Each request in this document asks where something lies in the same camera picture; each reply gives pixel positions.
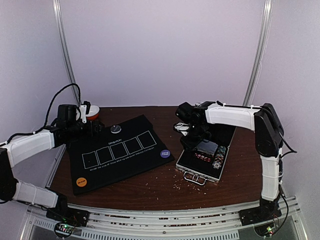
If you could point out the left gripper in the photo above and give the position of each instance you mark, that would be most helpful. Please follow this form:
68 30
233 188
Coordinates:
96 132

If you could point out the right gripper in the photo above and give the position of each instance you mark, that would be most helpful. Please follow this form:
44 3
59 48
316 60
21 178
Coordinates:
191 140

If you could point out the playing card deck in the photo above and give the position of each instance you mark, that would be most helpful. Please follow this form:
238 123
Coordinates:
208 148

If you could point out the chip row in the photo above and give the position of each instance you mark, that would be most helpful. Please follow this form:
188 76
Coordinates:
219 157

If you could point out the white dealer button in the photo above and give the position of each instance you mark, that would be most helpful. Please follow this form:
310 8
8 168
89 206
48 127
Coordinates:
115 129

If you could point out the aluminium poker case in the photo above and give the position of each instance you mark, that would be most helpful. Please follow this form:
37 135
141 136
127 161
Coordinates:
199 172

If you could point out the purple small blind button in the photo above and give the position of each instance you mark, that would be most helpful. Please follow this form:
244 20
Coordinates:
165 153

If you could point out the orange big blind button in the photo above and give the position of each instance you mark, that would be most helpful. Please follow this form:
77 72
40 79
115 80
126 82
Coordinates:
81 182

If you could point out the black poker mat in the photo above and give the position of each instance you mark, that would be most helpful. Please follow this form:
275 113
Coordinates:
107 158

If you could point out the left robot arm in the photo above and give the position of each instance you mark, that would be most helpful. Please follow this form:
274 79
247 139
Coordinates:
29 144

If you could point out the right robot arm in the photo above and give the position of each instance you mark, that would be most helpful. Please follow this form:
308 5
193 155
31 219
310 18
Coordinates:
264 122

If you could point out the orange white bowl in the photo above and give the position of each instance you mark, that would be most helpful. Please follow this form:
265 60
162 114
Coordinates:
92 113

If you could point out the red dice in case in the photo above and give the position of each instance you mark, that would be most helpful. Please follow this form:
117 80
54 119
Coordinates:
203 157

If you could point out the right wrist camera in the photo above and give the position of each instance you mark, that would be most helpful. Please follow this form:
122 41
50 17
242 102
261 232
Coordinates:
184 112

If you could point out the left aluminium frame post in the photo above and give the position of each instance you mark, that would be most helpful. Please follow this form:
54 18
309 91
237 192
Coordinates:
63 40

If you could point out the aluminium frame post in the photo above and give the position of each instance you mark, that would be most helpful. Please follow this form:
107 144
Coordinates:
63 40
260 50

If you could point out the right aluminium frame post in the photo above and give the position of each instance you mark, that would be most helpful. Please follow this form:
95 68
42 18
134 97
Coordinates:
260 50

